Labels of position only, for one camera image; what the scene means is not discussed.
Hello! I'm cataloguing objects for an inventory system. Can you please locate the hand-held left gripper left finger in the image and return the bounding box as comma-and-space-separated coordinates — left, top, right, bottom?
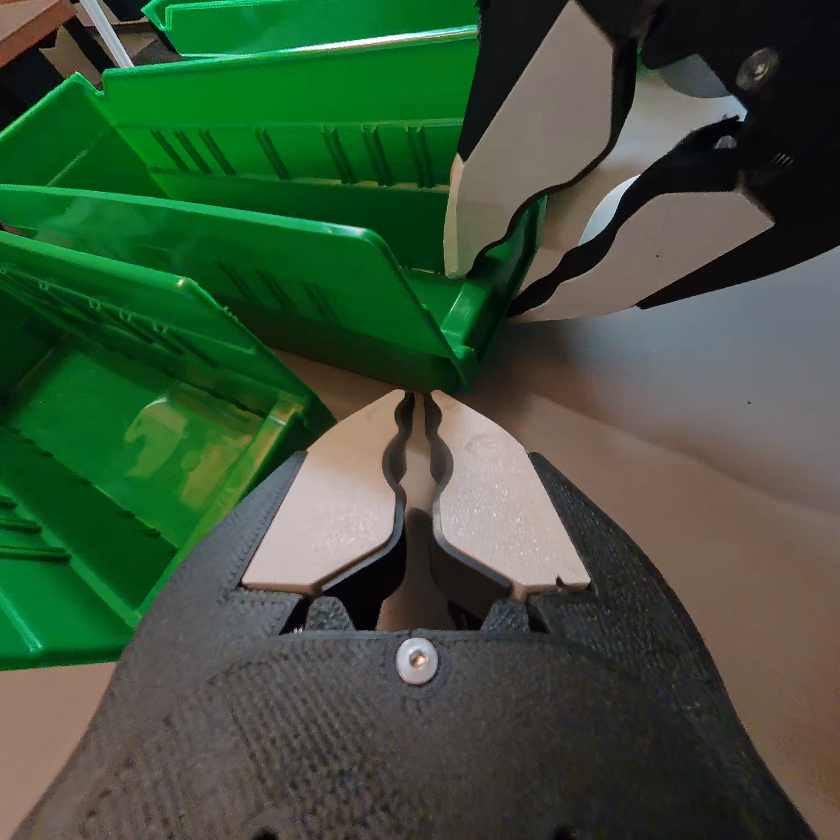
241, 390, 406, 592

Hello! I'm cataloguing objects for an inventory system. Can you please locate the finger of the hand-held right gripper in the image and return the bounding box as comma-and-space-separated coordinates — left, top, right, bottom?
443, 0, 637, 280
508, 174, 775, 322

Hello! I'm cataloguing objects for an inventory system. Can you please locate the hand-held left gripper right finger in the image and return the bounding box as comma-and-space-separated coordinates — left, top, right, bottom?
425, 391, 592, 601

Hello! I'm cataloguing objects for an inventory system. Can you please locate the green plastic bin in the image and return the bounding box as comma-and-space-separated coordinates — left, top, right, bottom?
0, 29, 547, 396
0, 230, 337, 672
143, 0, 480, 59

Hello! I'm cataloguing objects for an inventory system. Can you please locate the white sign stand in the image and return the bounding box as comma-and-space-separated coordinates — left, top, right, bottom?
79, 0, 132, 67

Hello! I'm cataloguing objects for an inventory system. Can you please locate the wooden side table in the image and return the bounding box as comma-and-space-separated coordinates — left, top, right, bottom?
0, 0, 76, 67

